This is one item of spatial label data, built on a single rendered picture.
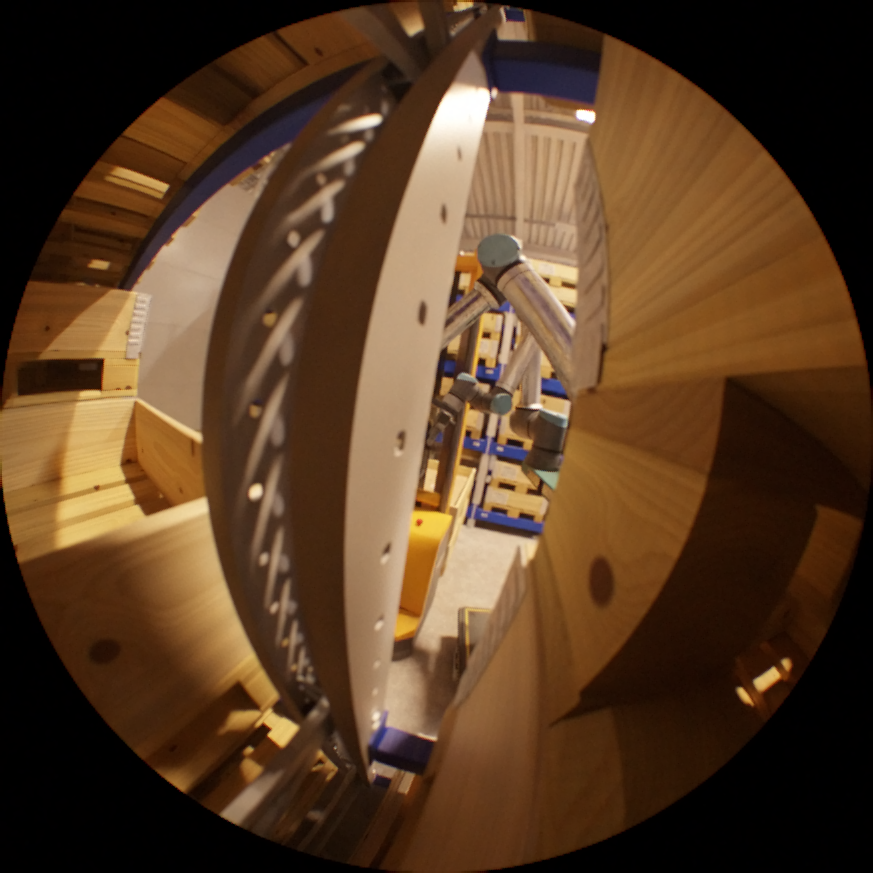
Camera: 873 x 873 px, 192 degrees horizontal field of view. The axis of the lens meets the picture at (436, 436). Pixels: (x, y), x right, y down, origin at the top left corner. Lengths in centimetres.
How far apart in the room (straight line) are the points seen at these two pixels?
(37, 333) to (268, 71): 85
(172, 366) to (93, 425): 545
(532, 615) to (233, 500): 18
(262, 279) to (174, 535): 18
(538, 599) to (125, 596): 27
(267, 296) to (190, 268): 652
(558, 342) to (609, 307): 48
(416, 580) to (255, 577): 136
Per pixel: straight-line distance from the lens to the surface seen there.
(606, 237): 18
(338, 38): 51
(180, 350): 642
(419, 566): 148
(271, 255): 16
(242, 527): 17
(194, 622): 27
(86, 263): 222
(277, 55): 69
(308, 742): 30
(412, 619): 165
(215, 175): 56
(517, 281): 68
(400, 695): 177
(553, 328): 63
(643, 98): 16
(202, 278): 674
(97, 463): 100
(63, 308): 109
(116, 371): 107
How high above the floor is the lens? 162
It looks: 9 degrees down
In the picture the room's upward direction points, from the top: 10 degrees clockwise
